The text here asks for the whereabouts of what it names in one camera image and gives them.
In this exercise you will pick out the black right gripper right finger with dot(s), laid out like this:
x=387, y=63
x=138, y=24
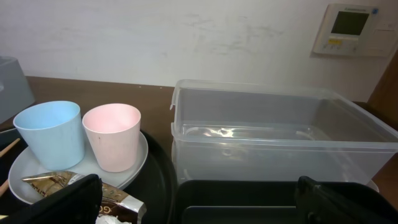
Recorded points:
x=339, y=203

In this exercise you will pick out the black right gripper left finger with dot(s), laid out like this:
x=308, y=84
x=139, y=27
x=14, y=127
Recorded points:
x=76, y=203

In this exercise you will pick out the white tissue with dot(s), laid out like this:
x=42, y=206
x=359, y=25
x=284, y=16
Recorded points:
x=108, y=219

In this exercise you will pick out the gold brown snack wrapper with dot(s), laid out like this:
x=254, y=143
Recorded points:
x=115, y=202

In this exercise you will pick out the wooden chopstick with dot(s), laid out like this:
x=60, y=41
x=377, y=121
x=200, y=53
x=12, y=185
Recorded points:
x=4, y=187
x=9, y=147

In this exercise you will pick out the light blue plastic cup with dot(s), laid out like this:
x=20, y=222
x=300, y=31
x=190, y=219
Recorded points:
x=54, y=133

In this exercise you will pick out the pink plastic cup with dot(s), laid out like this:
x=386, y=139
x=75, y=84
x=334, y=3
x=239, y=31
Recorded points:
x=113, y=132

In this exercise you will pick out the grey dish rack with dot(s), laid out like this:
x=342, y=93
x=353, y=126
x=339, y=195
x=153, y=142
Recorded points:
x=16, y=94

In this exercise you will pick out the grey round plate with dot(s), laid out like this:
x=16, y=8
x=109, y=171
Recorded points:
x=27, y=165

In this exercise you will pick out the round black tray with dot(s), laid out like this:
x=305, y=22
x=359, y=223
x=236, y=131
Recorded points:
x=154, y=185

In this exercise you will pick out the black rectangular tray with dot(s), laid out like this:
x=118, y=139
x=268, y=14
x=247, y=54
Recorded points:
x=210, y=201

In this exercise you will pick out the clear plastic bin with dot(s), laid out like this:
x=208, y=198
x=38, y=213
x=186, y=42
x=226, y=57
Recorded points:
x=251, y=132

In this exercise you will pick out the white wall control panel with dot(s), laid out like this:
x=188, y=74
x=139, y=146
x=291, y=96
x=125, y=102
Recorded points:
x=353, y=30

